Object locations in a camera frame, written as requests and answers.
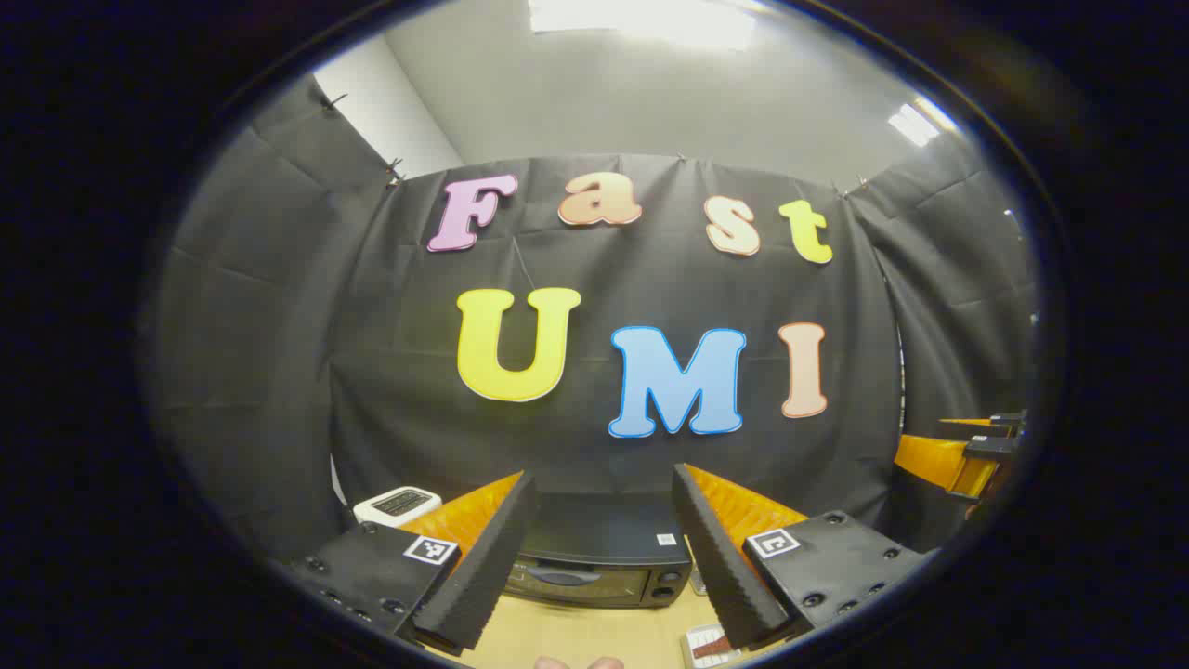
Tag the ceiling light panel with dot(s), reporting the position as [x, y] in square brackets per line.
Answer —
[915, 123]

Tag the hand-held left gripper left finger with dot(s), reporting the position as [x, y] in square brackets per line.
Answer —
[488, 567]

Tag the red-brown grilled meat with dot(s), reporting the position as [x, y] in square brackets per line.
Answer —
[713, 650]

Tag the black electric oven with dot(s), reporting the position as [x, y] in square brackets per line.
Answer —
[604, 548]

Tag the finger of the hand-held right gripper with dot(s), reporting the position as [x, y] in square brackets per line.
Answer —
[934, 460]
[1003, 426]

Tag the black backdrop cloth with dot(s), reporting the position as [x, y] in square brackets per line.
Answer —
[372, 372]

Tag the white toaster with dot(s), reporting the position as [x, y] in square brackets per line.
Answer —
[395, 506]

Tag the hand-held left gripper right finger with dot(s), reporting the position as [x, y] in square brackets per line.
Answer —
[729, 567]

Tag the white ribbed tray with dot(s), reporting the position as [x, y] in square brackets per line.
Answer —
[697, 636]

